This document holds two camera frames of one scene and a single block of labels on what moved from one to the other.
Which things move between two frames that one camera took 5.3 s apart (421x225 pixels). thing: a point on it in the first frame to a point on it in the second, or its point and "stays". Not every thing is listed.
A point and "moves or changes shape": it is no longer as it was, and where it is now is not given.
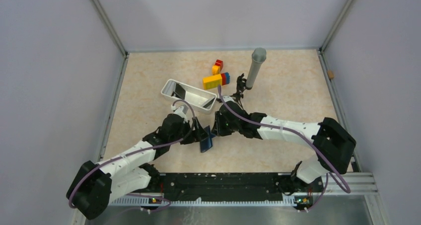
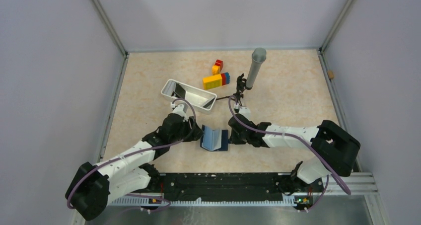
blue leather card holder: [207, 143] moves or changes shape
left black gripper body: [184, 130] stays
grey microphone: [259, 55] stays
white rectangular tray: [201, 100] stays
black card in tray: [179, 91] stays
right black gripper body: [227, 128] to [239, 138]
